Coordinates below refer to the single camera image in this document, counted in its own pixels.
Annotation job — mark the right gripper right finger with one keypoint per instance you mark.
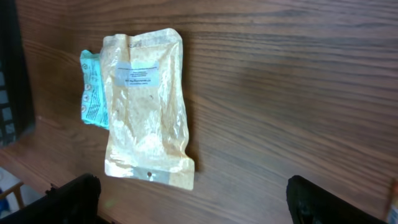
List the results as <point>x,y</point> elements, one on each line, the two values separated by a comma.
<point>310,204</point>

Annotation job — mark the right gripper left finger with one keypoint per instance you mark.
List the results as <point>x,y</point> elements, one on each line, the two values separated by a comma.
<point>73,203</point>

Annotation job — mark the teal snack packet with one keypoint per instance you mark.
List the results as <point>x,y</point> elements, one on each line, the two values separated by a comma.
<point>93,101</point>

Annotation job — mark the beige powder pouch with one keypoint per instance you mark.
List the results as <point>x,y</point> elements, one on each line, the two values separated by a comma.
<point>148,128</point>

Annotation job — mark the orange tissue packet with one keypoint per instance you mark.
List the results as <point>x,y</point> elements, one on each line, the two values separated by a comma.
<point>393,212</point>

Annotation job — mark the grey plastic mesh basket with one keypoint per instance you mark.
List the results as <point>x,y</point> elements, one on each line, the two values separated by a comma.
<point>17,108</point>

